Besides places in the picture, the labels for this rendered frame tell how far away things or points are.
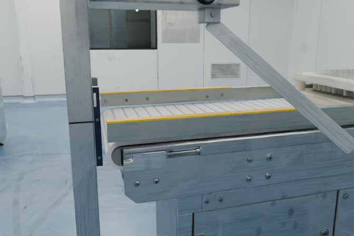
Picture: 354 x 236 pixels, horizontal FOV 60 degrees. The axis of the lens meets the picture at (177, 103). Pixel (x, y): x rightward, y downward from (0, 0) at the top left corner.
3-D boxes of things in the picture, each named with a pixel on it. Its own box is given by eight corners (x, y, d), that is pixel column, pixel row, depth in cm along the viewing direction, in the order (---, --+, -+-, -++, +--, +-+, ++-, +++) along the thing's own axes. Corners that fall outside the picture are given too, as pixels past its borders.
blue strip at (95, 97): (96, 166, 77) (91, 87, 73) (96, 165, 77) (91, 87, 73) (102, 166, 77) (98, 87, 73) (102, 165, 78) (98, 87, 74)
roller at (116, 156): (111, 168, 49) (110, 148, 49) (104, 124, 75) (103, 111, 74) (133, 165, 50) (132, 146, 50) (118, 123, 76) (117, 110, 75)
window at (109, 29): (76, 49, 517) (71, -24, 493) (76, 49, 518) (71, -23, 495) (157, 49, 542) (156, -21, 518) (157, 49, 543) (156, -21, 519)
